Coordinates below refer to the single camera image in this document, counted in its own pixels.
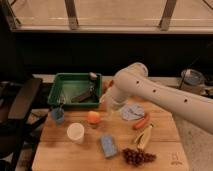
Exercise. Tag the green plastic tray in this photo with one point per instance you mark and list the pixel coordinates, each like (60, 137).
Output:
(72, 85)

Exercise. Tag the orange apple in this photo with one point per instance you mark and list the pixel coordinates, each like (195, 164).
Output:
(93, 117)

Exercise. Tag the blue cup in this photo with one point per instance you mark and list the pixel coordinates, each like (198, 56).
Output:
(57, 115)

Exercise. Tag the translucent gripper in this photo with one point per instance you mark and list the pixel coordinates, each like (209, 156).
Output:
(106, 103)

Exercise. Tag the blue sponge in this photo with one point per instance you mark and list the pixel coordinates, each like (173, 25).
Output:
(108, 146)

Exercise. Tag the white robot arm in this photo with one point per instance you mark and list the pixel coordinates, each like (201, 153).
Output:
(133, 81)

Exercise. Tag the yellow banana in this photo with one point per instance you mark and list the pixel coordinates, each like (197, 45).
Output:
(143, 138)

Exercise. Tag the black spatula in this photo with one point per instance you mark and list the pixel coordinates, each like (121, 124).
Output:
(88, 93)

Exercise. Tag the metal fork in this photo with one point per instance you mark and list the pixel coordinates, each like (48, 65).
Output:
(61, 101)

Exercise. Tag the orange carrot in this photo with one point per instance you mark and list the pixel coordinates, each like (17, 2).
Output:
(141, 123)

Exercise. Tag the grey round device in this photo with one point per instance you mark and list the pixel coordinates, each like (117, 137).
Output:
(192, 77)

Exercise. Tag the black office chair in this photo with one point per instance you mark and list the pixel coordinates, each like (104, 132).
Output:
(14, 129)

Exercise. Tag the white cup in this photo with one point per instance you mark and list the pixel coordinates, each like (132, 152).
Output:
(75, 133)

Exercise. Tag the purple grapes bunch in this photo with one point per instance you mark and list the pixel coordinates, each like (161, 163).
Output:
(137, 157)

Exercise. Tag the blue crumpled cloth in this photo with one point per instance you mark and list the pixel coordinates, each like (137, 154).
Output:
(132, 112)

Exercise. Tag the orange bowl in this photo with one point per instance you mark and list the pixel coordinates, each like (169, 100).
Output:
(107, 85)

